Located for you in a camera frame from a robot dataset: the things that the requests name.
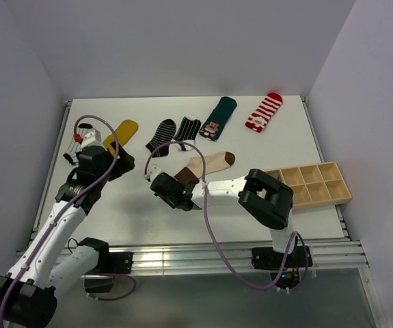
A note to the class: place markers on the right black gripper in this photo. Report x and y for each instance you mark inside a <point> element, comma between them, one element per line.
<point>172,204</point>

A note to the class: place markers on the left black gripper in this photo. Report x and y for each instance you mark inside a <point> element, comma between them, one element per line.
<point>125,164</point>

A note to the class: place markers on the cream and brown sock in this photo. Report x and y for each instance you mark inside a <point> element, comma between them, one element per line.
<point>216,162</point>

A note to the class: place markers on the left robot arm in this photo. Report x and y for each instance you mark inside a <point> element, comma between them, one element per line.
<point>31,288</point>

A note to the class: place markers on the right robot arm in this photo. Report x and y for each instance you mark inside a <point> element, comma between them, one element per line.
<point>265,198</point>

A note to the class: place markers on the mustard yellow sock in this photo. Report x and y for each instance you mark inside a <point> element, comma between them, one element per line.
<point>124,132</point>

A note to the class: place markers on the black horizontal-striped ankle sock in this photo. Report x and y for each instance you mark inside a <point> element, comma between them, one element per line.
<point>158,145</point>

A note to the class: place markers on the white black vertical-striped sock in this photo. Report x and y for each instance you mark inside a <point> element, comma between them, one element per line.
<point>71,153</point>

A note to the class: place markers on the black vertical-striped ankle sock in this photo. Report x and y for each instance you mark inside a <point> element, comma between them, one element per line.
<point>188,130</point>

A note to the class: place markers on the dark green reindeer sock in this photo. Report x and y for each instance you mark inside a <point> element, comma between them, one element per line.
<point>217,120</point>

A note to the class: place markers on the red white striped santa sock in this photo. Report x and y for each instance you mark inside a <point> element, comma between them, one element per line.
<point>260,117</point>

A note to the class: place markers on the wooden compartment tray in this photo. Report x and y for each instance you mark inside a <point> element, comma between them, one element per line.
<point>314,186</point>

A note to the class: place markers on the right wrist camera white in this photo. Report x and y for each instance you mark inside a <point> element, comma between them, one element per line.
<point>152,172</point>

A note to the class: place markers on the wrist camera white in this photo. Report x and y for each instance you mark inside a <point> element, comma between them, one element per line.
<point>91,138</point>
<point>152,172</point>

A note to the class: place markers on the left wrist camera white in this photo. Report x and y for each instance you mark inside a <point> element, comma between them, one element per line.
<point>91,138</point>

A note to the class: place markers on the aluminium table frame rail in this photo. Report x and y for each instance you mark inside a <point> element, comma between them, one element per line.
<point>203,259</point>

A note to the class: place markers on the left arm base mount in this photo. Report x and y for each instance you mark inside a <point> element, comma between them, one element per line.
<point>116,263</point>

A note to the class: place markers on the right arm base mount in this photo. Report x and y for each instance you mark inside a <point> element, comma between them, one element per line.
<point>294,269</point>

